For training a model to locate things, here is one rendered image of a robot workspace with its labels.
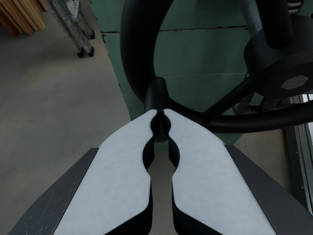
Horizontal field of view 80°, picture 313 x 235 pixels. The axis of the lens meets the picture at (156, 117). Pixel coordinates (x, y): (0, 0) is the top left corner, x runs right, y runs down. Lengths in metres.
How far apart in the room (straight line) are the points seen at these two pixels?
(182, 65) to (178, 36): 0.08
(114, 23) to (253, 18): 0.23
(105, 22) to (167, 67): 0.16
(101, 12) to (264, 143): 0.97
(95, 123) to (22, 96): 0.53
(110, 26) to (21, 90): 1.16
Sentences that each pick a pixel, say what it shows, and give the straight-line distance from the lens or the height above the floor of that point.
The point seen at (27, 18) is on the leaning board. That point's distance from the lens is 1.82.
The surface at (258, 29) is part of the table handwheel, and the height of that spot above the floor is 0.82.
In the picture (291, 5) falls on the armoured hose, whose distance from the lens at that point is 0.25.
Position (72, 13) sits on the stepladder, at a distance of 1.37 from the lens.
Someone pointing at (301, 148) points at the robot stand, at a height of 0.15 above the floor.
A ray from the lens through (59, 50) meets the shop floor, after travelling 1.60.
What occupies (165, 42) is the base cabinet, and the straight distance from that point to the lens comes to 0.39.
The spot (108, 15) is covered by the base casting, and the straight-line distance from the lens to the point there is 0.37.
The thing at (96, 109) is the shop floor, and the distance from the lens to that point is 1.16.
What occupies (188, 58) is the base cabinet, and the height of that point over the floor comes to 0.64.
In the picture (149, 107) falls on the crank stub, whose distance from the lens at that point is 0.15.
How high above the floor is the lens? 0.94
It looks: 62 degrees down
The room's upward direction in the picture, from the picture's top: 5 degrees counter-clockwise
